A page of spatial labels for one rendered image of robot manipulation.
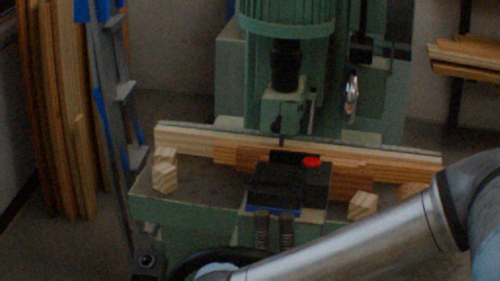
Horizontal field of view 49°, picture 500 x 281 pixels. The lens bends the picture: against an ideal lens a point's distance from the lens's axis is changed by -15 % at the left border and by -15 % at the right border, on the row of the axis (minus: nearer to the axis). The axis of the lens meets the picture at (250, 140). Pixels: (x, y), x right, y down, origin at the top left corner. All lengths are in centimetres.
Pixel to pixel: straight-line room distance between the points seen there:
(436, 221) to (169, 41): 318
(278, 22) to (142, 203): 42
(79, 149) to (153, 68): 140
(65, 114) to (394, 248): 198
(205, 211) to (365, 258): 56
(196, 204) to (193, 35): 255
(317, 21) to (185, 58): 267
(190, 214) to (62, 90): 136
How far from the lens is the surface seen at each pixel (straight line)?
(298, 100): 115
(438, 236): 62
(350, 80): 127
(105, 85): 190
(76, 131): 247
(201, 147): 129
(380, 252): 63
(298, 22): 106
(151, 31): 371
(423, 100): 366
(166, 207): 117
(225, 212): 114
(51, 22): 235
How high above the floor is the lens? 154
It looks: 28 degrees down
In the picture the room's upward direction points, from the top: 2 degrees clockwise
